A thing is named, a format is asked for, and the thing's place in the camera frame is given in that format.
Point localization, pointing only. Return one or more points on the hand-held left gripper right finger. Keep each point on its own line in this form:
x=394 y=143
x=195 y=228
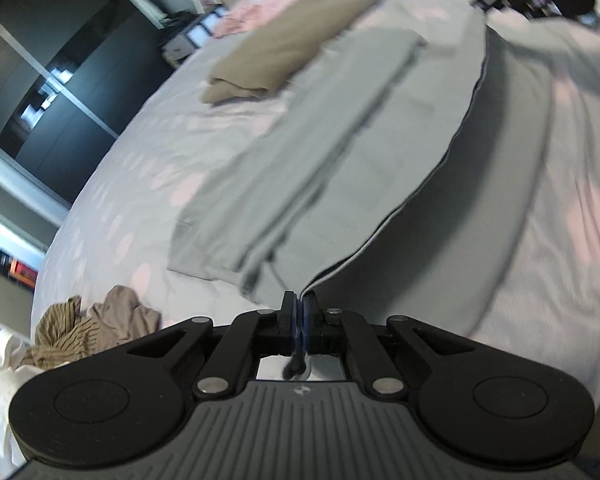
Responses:
x=310 y=322

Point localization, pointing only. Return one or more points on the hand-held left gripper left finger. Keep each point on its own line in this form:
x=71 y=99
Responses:
x=289 y=322

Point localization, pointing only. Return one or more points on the light grey garment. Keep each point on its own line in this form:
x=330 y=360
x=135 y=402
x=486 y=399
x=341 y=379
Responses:
x=360 y=160

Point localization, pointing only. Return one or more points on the crumpled brown garment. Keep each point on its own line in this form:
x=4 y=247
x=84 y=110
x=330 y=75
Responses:
x=125 y=315

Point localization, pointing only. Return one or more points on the folded tan garment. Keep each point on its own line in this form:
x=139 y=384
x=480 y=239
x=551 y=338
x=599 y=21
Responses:
x=280 y=55

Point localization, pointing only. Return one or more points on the tan knitted sweater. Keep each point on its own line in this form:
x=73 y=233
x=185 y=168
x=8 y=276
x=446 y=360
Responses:
x=55 y=330

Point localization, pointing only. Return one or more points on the pink blanket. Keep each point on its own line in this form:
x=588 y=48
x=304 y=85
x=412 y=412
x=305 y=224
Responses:
x=260 y=5

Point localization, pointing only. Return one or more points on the bookshelf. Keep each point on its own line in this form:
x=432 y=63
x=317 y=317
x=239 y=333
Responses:
x=22 y=272

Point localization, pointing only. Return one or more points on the white garment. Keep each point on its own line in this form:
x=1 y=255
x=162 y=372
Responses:
x=0 y=385

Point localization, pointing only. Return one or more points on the nightstand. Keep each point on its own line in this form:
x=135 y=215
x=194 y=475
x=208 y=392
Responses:
x=190 y=35

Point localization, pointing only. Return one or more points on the dark wardrobe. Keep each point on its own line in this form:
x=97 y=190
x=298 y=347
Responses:
x=55 y=60

